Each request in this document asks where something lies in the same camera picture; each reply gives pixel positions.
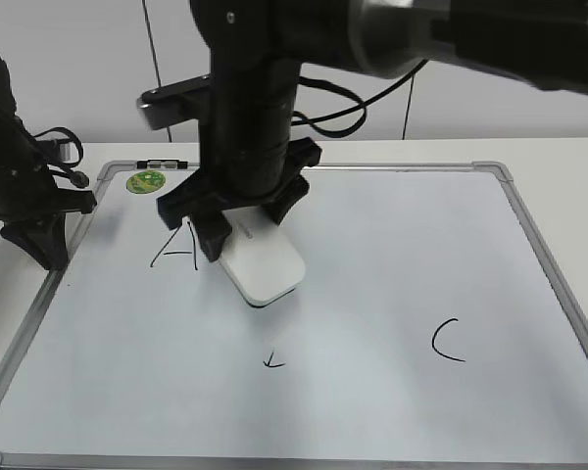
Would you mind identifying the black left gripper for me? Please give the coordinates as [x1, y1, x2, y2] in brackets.
[0, 119, 96, 270]

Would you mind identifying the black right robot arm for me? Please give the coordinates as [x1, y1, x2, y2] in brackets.
[157, 1, 588, 260]

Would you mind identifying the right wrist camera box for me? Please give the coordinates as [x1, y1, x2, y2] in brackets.
[137, 74, 210, 130]

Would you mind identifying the white whiteboard with grey frame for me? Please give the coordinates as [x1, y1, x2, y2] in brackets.
[0, 162, 588, 469]

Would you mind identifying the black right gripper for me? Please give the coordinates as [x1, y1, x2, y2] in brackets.
[157, 124, 321, 261]

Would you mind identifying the white rectangular whiteboard eraser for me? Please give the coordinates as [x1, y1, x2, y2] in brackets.
[220, 208, 306, 307]

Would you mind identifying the round green magnet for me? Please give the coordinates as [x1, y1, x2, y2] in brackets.
[125, 170, 166, 195]

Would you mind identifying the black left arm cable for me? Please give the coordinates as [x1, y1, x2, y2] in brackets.
[28, 126, 90, 189]

